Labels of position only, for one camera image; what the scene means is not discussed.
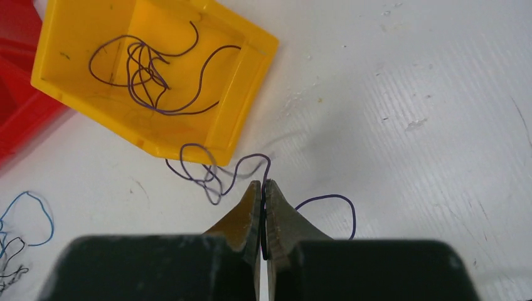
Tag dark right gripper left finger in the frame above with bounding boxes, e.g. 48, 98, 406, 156
38, 181, 261, 300

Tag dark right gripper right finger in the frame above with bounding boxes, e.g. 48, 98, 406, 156
263, 179, 479, 300

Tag blue purple black wires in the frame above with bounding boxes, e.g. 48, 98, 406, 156
0, 191, 56, 293

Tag yellow plastic bin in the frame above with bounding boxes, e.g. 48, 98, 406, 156
31, 1, 279, 166

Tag right red plastic bin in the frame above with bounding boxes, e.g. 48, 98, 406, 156
1, 1, 67, 165

